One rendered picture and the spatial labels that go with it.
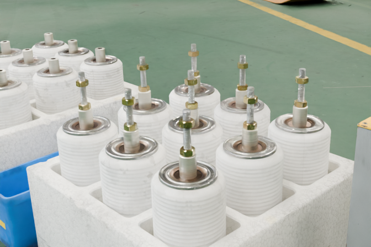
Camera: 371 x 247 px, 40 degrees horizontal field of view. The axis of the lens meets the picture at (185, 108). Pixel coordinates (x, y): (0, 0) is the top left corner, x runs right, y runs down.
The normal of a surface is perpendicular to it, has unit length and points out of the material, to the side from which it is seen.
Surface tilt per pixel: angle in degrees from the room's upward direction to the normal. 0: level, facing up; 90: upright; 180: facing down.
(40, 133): 90
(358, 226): 90
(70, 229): 90
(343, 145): 0
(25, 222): 92
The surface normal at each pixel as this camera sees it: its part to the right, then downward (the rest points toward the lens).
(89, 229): -0.73, 0.26
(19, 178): 0.69, 0.21
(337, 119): -0.03, -0.93
